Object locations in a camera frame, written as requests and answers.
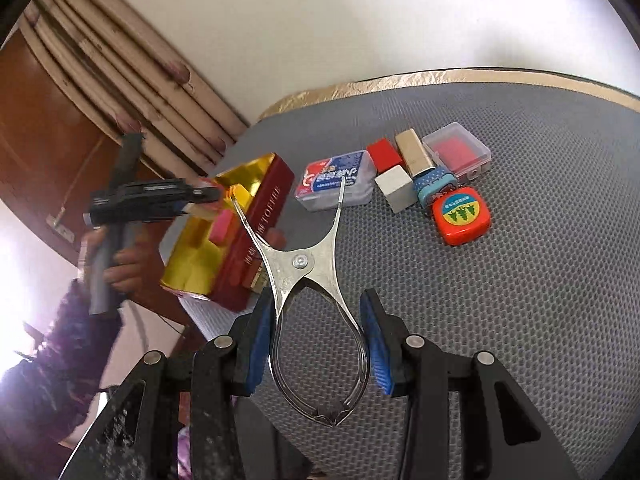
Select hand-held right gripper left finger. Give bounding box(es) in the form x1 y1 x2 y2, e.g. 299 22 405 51
65 289 313 480

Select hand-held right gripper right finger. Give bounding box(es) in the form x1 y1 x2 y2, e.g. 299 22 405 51
360 287 573 480

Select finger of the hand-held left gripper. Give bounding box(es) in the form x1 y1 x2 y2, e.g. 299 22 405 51
186 181 225 207

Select red gift box gold lining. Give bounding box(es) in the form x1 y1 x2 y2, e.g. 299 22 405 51
160 152 296 313

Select silver metal tongs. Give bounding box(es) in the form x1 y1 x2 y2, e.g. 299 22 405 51
227 180 372 428

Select dental floss box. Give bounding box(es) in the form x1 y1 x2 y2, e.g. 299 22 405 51
294 149 377 212

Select orange tape measure green label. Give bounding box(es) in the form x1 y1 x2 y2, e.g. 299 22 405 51
431 186 492 247

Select white block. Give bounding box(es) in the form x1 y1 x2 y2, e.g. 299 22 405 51
375 165 417 214

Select blue patterned tape roll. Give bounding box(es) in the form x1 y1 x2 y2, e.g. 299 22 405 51
413 167 458 208

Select clear plastic case red insert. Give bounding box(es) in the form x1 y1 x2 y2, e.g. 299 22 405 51
421 122 493 184

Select person's left forearm purple sleeve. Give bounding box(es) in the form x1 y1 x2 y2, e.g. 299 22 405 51
0 280 125 443

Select person's left hand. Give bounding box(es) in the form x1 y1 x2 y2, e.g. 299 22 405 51
104 241 167 295

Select pink eraser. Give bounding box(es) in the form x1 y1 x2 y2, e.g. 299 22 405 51
210 210 239 244

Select white power strip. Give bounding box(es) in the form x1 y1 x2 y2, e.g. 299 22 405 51
46 207 77 242

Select brown wooden door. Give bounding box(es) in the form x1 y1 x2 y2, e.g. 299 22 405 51
0 35 236 323

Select red block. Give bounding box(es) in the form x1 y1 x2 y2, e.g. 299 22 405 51
366 137 405 173

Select beige rectangular box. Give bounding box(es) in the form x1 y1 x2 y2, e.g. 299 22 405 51
395 129 433 177

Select black cable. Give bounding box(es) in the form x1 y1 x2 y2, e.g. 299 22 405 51
127 305 188 341

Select beige door frame moulding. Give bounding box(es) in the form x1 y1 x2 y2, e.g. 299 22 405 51
20 0 251 173

